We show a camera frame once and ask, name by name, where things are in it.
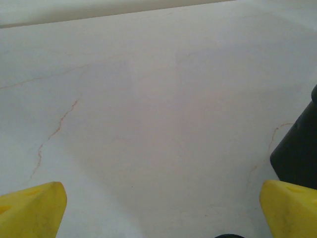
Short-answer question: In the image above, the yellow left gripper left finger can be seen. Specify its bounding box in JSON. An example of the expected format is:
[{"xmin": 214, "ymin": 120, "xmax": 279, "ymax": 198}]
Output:
[{"xmin": 0, "ymin": 181, "xmax": 67, "ymax": 238}]

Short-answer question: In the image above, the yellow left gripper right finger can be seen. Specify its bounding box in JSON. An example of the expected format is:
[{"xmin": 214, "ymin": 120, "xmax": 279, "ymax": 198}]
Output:
[{"xmin": 259, "ymin": 179, "xmax": 317, "ymax": 238}]

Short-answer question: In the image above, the starry night print box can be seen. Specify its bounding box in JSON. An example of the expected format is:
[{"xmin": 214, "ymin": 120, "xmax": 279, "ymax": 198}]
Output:
[{"xmin": 269, "ymin": 83, "xmax": 317, "ymax": 190}]

